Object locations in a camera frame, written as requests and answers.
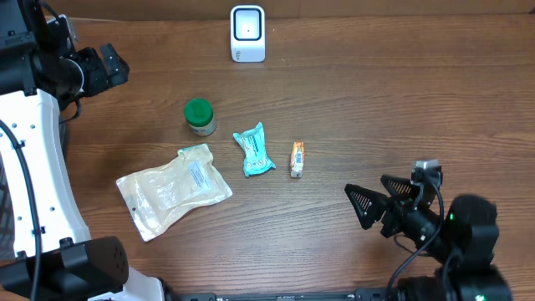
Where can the small orange juice carton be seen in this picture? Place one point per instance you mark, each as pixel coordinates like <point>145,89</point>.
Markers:
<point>297,160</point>

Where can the dark plastic mesh basket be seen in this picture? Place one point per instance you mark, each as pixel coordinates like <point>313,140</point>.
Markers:
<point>7,220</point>

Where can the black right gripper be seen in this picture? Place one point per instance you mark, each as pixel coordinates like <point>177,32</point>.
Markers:
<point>397,209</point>

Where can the green lid jar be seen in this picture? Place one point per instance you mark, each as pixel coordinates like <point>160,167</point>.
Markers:
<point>200,117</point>

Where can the white barcode scanner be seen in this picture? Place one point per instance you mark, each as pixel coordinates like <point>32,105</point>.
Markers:
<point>248,34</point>

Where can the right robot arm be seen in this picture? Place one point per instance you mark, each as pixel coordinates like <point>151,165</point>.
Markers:
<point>460,237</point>

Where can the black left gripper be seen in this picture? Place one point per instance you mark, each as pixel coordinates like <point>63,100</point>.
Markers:
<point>103,79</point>

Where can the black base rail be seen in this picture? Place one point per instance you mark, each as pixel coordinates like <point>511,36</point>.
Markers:
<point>359,294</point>

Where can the clear beige pouch bag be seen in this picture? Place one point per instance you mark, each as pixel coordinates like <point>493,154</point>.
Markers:
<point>160,196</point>

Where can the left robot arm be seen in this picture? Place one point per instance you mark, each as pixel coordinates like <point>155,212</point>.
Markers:
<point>41,74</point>

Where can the teal snack pack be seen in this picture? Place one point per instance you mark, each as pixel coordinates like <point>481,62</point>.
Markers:
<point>253,144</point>

